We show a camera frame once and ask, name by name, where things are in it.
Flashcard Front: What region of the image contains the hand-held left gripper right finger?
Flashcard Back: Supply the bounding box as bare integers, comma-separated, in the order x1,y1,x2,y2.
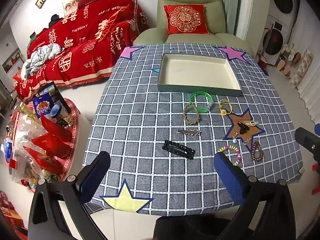
214,151,294,240

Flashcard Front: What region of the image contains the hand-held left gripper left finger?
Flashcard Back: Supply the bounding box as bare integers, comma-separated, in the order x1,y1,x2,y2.
27,151,112,240

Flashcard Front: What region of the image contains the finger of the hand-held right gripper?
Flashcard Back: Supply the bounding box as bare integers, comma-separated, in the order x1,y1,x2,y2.
294,127,320,163

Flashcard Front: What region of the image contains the colourful bead bracelet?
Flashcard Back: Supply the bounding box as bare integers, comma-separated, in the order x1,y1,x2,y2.
217,144,242,166

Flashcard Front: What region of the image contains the small black claw clip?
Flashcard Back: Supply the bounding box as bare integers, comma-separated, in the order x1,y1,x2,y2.
236,121,248,135

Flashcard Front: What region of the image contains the black beaded barrette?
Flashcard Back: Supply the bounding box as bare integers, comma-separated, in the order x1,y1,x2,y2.
162,140,197,160

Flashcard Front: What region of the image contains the silver metal hair clip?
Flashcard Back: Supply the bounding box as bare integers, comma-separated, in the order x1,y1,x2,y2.
176,128,202,136

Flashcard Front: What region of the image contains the brown braided bracelet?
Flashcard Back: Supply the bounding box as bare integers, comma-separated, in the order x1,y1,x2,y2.
183,103,200,125

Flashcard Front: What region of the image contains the green plastic bangle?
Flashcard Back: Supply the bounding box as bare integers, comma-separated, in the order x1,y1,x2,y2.
190,91,214,112

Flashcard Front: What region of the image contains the shallow cream cardboard tray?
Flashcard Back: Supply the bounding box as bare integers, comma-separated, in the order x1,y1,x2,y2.
157,53,243,97

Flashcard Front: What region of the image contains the round red tray of goods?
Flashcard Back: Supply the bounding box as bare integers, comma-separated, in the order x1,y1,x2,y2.
5,97,80,183

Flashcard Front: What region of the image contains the grey checked star tablecloth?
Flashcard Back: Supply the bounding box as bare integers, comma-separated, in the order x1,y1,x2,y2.
82,44,304,217

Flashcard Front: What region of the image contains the blue round tin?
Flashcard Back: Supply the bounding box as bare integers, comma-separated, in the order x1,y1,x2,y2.
50,104,68,118

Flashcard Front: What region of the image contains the rack of pink slippers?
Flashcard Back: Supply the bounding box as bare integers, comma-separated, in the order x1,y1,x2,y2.
276,42,314,88

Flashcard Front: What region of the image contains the blue snack carton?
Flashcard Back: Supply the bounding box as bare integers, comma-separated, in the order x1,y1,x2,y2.
32,94,54,119

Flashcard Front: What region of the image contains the dark printed gift box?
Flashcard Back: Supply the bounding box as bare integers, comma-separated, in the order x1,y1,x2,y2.
37,81,72,115

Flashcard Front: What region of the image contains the stack of red boxes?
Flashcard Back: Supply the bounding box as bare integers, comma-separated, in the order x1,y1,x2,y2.
0,191,28,240

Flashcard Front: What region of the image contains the white washing machine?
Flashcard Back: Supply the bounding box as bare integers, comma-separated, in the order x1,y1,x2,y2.
262,17,293,55

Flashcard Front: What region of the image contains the crumpled grey white cloth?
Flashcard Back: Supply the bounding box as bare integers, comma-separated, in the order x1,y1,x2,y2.
20,44,62,79

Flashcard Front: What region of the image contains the red printed sofa cover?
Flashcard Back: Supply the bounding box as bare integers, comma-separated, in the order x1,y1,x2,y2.
12,0,149,103

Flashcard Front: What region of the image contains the red embroidered cushion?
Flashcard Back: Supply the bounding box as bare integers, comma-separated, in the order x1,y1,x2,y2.
163,4,210,35

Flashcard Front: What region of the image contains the white cartoon pillow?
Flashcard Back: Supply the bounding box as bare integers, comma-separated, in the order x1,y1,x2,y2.
62,0,80,17

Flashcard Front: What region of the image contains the tinsel wrapped metal pole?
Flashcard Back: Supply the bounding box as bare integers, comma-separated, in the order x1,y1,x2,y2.
134,0,140,30

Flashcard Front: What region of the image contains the maroon bead bracelet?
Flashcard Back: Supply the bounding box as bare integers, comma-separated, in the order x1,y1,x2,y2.
251,141,263,161

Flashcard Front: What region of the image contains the yellow cord flower bracelet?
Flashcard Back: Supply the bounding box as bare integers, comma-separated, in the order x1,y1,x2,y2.
219,99,234,116

